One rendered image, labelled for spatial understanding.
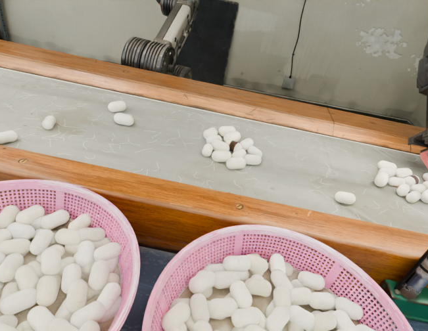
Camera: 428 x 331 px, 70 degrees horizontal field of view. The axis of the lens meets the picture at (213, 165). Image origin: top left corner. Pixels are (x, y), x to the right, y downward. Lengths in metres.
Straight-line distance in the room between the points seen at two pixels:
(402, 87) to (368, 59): 0.40
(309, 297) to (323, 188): 0.23
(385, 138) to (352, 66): 2.02
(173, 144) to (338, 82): 2.35
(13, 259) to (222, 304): 0.23
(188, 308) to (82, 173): 0.23
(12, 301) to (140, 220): 0.17
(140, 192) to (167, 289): 0.14
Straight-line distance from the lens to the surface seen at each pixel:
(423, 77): 0.81
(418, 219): 0.62
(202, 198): 0.43
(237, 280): 0.38
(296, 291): 0.39
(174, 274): 0.35
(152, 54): 0.94
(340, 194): 0.54
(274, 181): 0.54
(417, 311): 0.54
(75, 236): 0.41
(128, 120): 0.61
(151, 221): 0.43
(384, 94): 2.99
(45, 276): 0.38
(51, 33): 3.01
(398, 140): 0.83
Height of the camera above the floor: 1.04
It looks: 35 degrees down
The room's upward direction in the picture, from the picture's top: 12 degrees clockwise
